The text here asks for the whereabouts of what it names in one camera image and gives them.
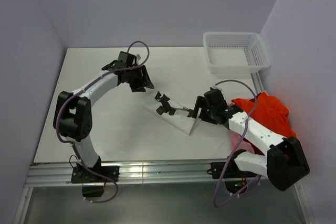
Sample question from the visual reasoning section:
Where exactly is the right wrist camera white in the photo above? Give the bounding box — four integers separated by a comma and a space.
210, 85, 223, 92

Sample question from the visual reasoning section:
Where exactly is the aluminium rail frame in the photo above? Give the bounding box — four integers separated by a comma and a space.
14, 89, 314, 223

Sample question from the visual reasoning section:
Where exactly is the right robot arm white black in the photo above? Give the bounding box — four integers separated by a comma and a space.
191, 89, 310, 191

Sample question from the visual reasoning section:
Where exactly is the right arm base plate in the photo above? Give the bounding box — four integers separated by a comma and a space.
207, 159, 259, 180

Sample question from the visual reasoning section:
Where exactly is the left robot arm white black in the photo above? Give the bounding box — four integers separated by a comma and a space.
53, 51, 154, 182

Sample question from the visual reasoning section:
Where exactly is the white plastic basket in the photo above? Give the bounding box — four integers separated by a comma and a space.
203, 32, 270, 74

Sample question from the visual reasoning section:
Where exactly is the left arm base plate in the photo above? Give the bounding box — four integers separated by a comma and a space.
70, 166, 120, 184

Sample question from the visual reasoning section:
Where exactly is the white t shirt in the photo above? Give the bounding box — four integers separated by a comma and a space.
141, 90, 201, 135

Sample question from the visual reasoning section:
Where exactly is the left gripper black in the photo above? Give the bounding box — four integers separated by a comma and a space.
125, 65, 154, 92

